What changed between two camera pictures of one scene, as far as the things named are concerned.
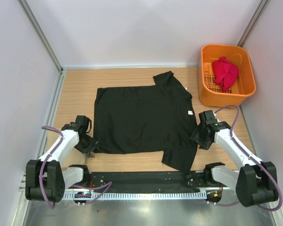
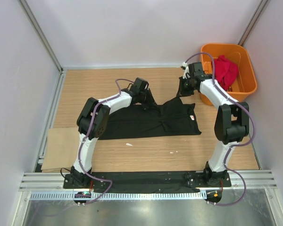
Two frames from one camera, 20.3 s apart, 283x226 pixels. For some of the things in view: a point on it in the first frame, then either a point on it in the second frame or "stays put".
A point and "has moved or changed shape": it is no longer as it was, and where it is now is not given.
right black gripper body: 199,136 to 185,89
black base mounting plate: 153,180 stays put
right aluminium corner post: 258,12 stays put
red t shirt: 225,73 stays put
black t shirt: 143,119 has moved or changed shape
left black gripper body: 87,145 to 146,99
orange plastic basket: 211,93 stays put
